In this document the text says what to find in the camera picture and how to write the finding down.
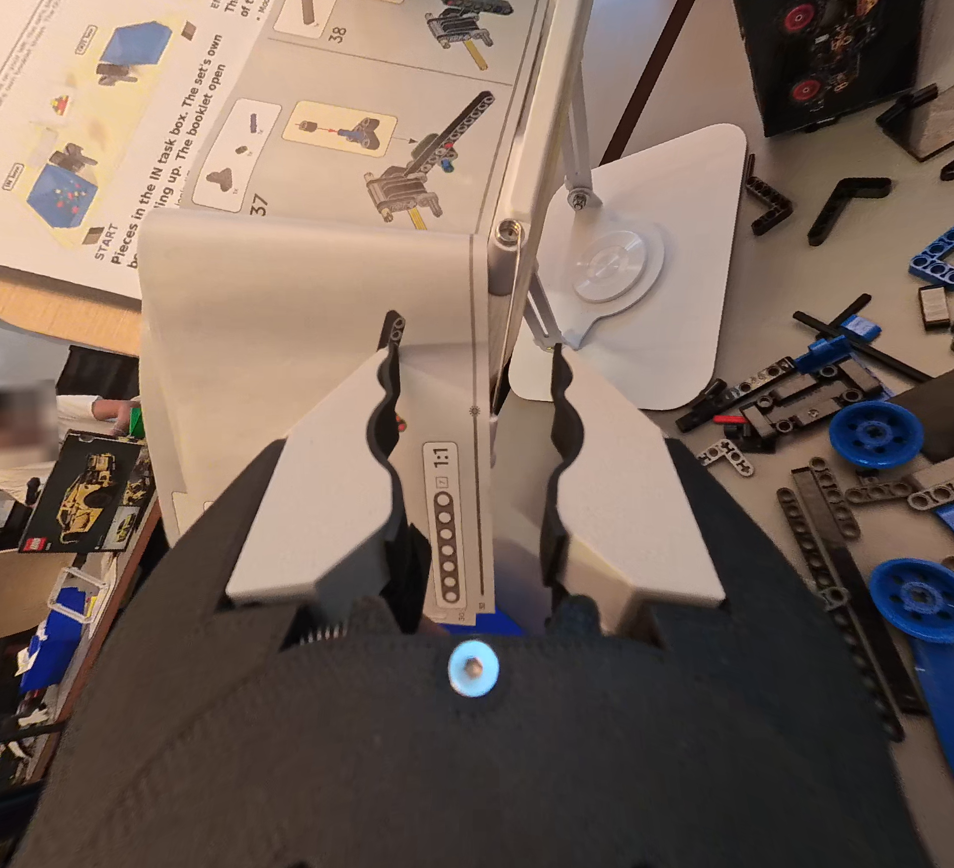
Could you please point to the open instruction booklet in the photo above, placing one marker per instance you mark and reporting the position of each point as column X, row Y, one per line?
column 298, row 301

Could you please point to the yellow toy car set box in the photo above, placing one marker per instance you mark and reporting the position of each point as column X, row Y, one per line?
column 82, row 488

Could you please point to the blue flat toy panel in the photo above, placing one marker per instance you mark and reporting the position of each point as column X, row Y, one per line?
column 945, row 516

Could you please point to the toy truck set box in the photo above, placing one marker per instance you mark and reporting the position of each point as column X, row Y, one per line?
column 820, row 26

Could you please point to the blue axle connector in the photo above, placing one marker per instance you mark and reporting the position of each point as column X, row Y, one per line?
column 863, row 328

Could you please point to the grey studded toy beam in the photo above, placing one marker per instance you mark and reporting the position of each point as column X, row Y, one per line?
column 931, row 495

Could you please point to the black and blue frame assembly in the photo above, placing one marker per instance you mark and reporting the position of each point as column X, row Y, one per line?
column 805, row 406

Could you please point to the dark triangular toy panel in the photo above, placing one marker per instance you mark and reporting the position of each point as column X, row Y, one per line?
column 935, row 421

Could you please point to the printed task sheet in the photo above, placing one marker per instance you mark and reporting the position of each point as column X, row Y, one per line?
column 112, row 100

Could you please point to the black square toy panel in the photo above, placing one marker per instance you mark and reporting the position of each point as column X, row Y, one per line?
column 928, row 130

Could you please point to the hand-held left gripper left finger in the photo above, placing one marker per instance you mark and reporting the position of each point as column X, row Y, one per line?
column 320, row 510

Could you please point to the thin black toy axle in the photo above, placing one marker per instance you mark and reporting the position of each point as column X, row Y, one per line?
column 894, row 361

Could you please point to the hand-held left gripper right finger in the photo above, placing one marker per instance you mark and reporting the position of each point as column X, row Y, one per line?
column 633, row 510

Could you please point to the blue angled toy beam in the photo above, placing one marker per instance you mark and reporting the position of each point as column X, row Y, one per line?
column 931, row 257

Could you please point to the white book stand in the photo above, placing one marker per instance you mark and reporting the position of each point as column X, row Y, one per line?
column 671, row 249

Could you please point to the blue curved toy panel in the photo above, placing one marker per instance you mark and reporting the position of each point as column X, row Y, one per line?
column 939, row 696

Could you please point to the black angled toy beam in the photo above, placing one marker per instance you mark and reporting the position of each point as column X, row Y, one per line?
column 827, row 216
column 771, row 201

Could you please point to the pile of black toy beams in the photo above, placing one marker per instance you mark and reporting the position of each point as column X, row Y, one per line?
column 935, row 305

